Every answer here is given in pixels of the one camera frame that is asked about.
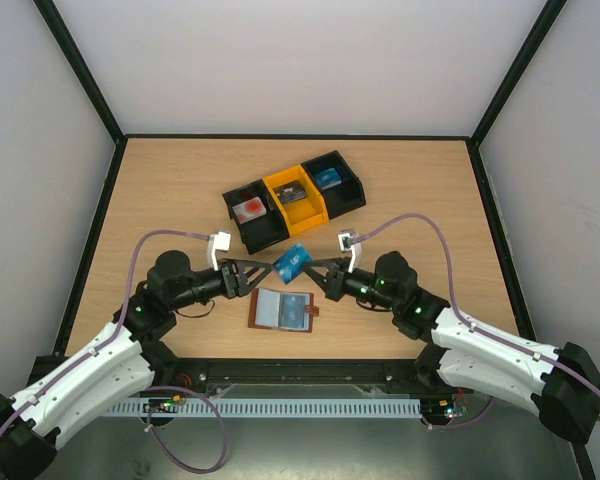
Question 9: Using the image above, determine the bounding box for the yellow middle bin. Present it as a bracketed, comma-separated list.
[263, 164, 329, 237]

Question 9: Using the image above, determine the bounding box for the metal sheet front panel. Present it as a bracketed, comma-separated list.
[42, 406, 581, 479]

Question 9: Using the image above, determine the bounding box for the right black bin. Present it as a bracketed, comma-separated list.
[301, 150, 366, 220]

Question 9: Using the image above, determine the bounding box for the left black bin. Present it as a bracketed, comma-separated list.
[222, 179, 290, 255]

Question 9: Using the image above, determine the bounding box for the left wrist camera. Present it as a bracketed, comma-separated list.
[206, 230, 232, 271]

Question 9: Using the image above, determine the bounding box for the light blue cable duct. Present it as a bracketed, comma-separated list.
[104, 397, 421, 419]

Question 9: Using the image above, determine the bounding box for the red white card stack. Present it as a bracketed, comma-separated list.
[232, 197, 267, 224]

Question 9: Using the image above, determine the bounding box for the blue card stack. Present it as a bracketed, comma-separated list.
[314, 167, 342, 191]

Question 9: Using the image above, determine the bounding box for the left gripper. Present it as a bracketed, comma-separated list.
[170, 258, 272, 311]

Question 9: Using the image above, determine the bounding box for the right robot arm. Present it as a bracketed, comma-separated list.
[302, 251, 600, 444]

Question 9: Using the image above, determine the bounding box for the black bin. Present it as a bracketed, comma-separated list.
[301, 150, 366, 220]
[222, 179, 290, 255]

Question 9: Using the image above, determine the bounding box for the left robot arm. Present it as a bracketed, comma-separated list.
[0, 250, 272, 479]

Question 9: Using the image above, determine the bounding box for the brown leather card holder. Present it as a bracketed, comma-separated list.
[247, 288, 320, 333]

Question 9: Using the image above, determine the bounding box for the black front rail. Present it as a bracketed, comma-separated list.
[29, 357, 561, 396]

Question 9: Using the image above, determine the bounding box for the blue up card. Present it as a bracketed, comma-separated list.
[273, 243, 312, 284]

